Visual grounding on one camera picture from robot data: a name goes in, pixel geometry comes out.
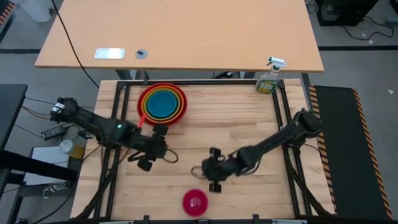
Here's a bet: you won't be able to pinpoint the spray bottle green label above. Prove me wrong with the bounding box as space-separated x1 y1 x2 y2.
254 56 287 95

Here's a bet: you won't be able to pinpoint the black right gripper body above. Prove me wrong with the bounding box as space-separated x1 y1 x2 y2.
201 154 242 183

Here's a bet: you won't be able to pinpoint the white paper sheet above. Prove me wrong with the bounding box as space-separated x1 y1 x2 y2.
23 146 83 187

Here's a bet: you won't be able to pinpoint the green plastic bowl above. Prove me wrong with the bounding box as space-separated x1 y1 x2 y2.
144 89 181 119

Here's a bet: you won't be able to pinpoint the black aluminium table frame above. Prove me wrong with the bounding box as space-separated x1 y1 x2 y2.
74 78 335 224

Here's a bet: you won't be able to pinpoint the blue plastic bowl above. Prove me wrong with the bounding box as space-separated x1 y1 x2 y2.
146 90 179 118

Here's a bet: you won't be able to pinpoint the black power adaptor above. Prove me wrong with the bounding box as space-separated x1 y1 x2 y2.
40 124 67 141

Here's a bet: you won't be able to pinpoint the black floor cable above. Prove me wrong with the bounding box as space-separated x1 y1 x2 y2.
340 15 396 41

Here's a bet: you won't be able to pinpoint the tan neighbouring table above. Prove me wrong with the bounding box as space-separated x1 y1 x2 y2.
34 0 325 74

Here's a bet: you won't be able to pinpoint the stack of nested colourful bowls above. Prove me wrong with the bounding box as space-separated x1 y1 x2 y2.
136 82 188 127

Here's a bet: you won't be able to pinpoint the black mat hazard stripes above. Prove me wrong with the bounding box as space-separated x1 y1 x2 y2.
308 85 394 222

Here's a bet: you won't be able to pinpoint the black side desk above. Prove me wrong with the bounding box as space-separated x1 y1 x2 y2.
0 83 29 153

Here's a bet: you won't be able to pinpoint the orange plastic bowl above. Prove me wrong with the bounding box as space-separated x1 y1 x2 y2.
141 85 185 123

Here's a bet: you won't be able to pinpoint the black computer case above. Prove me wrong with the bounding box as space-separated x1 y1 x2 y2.
315 0 379 27

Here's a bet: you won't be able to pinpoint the thin black cable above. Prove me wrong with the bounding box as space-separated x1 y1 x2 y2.
50 0 101 90

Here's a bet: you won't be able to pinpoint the yellow plastic bowl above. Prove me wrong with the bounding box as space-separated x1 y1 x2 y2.
142 87 183 121

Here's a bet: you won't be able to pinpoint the plastic bottle white cap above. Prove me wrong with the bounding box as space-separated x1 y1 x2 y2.
58 139 86 160

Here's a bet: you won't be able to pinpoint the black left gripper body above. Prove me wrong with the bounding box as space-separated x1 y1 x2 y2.
132 133 170 162

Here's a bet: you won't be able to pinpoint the small pink plastic bowl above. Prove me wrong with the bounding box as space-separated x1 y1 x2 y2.
182 188 210 218

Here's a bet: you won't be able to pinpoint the black metal bar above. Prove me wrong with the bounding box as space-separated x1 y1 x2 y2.
0 150 78 183

